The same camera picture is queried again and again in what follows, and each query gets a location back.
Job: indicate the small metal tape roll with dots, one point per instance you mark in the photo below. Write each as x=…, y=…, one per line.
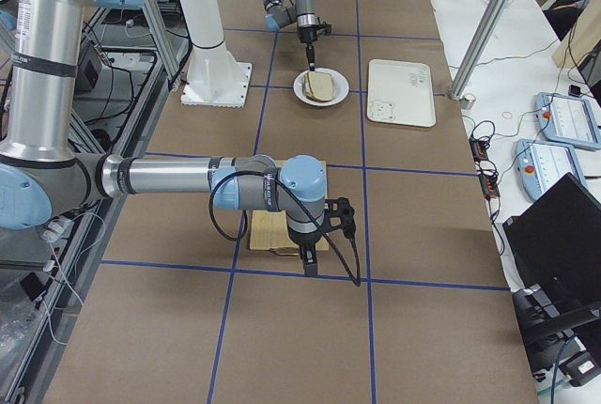
x=467, y=101

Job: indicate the blue teach pendant upper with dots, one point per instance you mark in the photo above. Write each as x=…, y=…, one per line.
x=567, y=119

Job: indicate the black far camera mount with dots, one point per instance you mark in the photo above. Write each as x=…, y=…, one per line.
x=323, y=29

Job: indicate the aluminium frame post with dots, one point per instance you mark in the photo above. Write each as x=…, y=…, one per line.
x=476, y=48

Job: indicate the blue teach pendant lower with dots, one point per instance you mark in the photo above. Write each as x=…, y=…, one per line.
x=540, y=164

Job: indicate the cream plastic tray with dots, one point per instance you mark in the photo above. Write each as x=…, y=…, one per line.
x=401, y=93

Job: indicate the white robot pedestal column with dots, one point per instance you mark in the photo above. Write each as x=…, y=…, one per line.
x=214, y=76

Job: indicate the white round plate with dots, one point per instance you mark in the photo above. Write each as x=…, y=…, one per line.
x=340, y=88

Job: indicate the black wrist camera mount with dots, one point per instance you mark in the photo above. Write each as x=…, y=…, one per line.
x=339, y=215

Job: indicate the blue teach pendant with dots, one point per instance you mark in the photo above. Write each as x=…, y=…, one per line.
x=540, y=164
x=567, y=119

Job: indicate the orange black usb hub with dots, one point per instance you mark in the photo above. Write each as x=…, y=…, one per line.
x=487, y=171

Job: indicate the bread slice with egg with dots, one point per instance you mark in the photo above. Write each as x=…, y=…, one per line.
x=307, y=90

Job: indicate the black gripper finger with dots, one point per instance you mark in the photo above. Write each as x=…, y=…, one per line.
x=309, y=261
x=311, y=57

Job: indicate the bamboo cutting board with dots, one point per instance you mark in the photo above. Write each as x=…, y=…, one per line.
x=267, y=235

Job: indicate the black laptop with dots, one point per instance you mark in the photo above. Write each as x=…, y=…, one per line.
x=556, y=243

